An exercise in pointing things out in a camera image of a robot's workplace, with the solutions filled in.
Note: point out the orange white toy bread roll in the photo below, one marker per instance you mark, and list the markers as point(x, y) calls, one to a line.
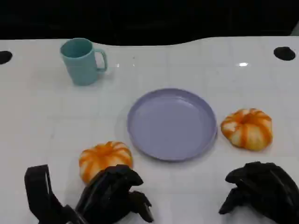
point(102, 155)
point(247, 130)

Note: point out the lilac plate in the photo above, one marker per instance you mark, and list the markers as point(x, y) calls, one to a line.
point(171, 126)

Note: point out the black table grommet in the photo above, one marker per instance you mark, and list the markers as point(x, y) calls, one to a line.
point(4, 57)
point(283, 53)

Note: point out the pale green mug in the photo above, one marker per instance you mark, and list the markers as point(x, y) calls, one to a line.
point(80, 67)

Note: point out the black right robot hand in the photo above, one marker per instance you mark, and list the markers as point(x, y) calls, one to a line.
point(271, 191)

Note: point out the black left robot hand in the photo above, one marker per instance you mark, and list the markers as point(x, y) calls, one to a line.
point(109, 196)

